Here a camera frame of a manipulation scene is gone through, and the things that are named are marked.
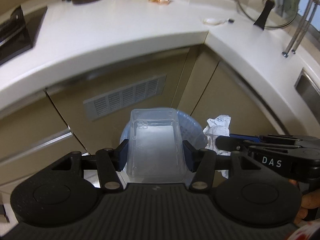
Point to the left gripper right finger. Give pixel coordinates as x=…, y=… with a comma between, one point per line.
x=202, y=164

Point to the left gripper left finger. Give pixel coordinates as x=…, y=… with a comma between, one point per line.
x=109, y=162

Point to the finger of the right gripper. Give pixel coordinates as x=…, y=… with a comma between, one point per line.
x=231, y=144
x=289, y=139

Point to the white tissue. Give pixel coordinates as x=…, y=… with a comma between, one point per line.
x=216, y=127

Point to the clear plastic tray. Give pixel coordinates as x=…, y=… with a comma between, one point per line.
x=153, y=170

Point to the white toothbrush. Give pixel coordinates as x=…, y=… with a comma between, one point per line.
x=216, y=21

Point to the blue lined trash basket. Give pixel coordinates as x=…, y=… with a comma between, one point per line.
x=187, y=132

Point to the person right hand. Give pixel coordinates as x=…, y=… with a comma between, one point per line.
x=309, y=201

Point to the cabinet vent grille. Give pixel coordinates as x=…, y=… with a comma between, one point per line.
x=112, y=101

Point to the stainless steel sink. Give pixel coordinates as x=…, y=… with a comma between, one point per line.
x=309, y=92

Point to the steel rack rear leg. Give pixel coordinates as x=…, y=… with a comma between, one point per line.
x=304, y=24

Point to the glass pot lid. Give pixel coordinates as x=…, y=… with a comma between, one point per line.
x=270, y=14

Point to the black gas stove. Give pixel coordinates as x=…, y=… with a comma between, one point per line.
x=19, y=32

